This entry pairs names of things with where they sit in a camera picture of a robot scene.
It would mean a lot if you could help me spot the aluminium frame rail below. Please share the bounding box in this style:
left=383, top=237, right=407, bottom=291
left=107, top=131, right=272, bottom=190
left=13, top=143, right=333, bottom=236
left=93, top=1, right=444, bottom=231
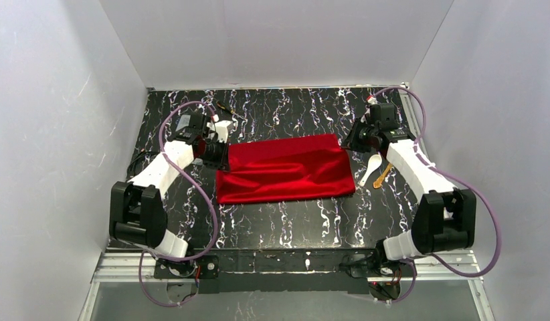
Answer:
left=79, top=249, right=494, bottom=320

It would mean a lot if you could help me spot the black coiled cable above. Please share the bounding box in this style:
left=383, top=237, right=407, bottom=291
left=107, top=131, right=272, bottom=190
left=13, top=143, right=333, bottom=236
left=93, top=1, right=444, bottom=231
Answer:
left=126, top=151, right=163, bottom=178

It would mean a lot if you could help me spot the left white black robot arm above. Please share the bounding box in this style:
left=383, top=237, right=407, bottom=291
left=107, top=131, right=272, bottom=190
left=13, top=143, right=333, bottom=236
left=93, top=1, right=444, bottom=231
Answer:
left=109, top=114, right=233, bottom=261

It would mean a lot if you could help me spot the red cloth napkin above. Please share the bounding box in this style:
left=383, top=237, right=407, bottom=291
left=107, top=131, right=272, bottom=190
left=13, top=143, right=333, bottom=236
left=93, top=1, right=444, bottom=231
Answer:
left=216, top=134, right=355, bottom=205

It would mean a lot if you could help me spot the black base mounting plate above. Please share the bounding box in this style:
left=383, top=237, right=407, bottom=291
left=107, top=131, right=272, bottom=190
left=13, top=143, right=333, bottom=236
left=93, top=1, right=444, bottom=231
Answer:
left=154, top=248, right=414, bottom=299

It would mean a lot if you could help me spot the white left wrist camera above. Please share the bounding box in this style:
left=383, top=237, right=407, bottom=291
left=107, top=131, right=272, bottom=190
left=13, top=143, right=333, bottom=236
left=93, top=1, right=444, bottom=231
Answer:
left=213, top=120, right=234, bottom=143

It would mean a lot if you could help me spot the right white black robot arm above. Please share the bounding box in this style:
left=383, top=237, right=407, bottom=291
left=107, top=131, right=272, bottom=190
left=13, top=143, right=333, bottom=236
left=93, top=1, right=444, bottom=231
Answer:
left=342, top=119, right=476, bottom=261

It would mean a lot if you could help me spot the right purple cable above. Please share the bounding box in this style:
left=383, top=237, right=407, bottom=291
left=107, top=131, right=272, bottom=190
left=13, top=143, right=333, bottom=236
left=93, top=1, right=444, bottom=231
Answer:
left=365, top=86, right=502, bottom=306

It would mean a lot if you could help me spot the white ceramic spoon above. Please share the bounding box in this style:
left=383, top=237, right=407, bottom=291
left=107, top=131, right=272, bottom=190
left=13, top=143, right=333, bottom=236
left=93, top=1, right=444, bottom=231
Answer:
left=358, top=153, right=383, bottom=187

